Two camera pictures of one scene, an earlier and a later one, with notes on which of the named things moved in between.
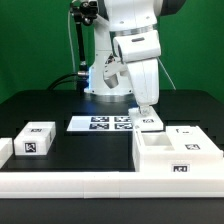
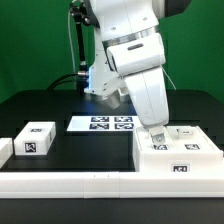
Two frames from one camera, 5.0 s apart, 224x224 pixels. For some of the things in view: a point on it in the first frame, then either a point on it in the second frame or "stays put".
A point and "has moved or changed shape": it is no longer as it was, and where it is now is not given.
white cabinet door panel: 191,138 stays put
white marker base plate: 101,123 stays put
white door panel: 146,122 has moved or changed shape
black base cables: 59,80 stays put
